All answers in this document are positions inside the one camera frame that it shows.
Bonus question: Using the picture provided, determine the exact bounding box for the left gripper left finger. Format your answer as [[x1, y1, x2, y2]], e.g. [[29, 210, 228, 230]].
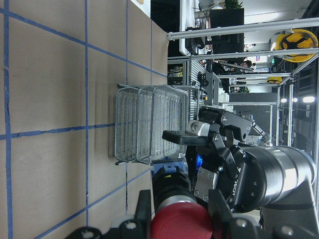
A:
[[67, 190, 152, 239]]

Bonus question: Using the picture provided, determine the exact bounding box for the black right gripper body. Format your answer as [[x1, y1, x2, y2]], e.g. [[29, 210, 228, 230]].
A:
[[186, 107, 269, 213]]

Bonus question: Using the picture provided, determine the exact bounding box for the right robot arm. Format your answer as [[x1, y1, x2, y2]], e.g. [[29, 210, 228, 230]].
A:
[[162, 107, 319, 236]]

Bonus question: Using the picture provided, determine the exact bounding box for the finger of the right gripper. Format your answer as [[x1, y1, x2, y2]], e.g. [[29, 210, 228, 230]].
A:
[[162, 120, 219, 148]]

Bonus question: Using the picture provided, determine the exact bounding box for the red emergency stop button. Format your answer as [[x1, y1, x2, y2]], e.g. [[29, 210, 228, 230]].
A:
[[151, 162, 212, 239]]

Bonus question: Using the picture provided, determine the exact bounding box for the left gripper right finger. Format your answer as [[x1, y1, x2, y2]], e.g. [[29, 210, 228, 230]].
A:
[[208, 189, 318, 239]]

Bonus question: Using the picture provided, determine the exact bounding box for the yellow hard hat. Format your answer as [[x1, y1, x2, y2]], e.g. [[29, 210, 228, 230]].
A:
[[269, 29, 319, 63]]

